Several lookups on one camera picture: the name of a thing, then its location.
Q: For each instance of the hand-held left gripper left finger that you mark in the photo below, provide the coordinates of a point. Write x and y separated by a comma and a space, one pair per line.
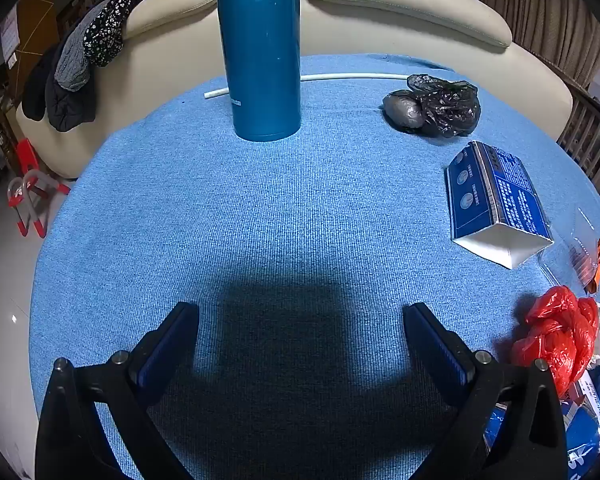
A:
165, 350

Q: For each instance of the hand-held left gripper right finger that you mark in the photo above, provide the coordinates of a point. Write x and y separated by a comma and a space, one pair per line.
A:
437, 350

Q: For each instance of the red plastic bag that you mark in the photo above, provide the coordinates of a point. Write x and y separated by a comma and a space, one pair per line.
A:
555, 330

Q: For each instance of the blue and white carton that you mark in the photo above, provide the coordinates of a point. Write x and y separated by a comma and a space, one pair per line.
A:
510, 195

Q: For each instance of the clear packet with orange print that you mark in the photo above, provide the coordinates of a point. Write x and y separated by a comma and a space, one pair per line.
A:
587, 260

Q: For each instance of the blue tablecloth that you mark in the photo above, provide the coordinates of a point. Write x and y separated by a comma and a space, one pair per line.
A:
280, 210

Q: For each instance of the red and white stool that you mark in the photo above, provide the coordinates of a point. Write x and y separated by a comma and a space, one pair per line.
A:
30, 195

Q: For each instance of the small red stool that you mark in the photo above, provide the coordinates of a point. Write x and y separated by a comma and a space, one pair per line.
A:
27, 152

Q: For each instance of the grey wrapped bundle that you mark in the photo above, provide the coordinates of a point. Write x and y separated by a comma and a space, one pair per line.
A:
402, 110

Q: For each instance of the black plastic bag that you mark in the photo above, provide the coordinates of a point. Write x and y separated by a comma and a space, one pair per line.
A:
450, 105

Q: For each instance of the black padded garment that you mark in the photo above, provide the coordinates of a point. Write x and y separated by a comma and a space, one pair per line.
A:
65, 105

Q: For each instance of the wooden crib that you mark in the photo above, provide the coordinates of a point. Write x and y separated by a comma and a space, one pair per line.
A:
590, 130

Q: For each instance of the white plastic tube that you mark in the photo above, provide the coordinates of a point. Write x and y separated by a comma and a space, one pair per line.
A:
355, 75

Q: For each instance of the grey knitted garment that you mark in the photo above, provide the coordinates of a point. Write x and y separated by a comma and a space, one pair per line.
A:
72, 65

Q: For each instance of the blue thermos bottle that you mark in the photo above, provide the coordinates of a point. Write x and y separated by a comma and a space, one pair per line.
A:
260, 60

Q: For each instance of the cream leather sofa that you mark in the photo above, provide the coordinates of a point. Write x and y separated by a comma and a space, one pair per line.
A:
405, 25

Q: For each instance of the black floral garment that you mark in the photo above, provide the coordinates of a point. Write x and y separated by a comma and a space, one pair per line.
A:
110, 20

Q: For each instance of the brown curtain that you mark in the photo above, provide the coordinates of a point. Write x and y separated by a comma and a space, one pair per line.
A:
540, 10

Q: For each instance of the pink wall notice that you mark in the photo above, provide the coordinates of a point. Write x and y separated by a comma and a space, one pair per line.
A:
9, 35

